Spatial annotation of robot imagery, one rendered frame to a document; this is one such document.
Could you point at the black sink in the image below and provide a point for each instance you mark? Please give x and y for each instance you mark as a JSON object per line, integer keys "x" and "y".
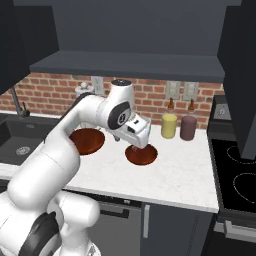
{"x": 18, "y": 140}

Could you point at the open dark cabinet door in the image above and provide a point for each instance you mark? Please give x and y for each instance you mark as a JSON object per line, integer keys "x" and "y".
{"x": 240, "y": 73}

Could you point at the black hob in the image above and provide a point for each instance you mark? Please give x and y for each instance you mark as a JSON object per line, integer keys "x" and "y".
{"x": 235, "y": 173}

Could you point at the dark base cupboard door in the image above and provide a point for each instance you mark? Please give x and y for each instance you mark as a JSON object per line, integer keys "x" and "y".
{"x": 173, "y": 230}

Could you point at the dark tap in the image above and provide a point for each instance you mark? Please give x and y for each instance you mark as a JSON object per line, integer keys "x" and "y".
{"x": 19, "y": 104}

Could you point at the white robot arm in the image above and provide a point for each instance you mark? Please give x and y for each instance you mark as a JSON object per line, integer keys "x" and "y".
{"x": 46, "y": 160}

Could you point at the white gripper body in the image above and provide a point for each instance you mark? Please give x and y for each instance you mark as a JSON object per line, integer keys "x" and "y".
{"x": 138, "y": 137}

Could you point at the grey dishwasher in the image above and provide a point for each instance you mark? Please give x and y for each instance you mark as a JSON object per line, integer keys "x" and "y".
{"x": 111, "y": 226}

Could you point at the yellow bottle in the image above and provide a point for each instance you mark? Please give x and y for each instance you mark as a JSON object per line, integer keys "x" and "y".
{"x": 169, "y": 125}

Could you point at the small brown bowl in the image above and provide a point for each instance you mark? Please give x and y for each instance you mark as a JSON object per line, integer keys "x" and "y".
{"x": 142, "y": 155}

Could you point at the maroon bottle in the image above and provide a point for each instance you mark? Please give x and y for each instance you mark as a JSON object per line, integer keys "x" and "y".
{"x": 188, "y": 126}

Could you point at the white wall socket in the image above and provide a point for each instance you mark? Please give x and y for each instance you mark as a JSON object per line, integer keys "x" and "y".
{"x": 97, "y": 85}

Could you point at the open dark cabinet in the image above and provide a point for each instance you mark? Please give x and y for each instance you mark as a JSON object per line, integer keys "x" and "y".
{"x": 133, "y": 40}

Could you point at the black oven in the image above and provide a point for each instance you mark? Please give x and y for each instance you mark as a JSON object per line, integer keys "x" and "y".
{"x": 231, "y": 238}

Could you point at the large brown bowl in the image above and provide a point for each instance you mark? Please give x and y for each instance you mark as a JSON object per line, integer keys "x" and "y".
{"x": 88, "y": 140}

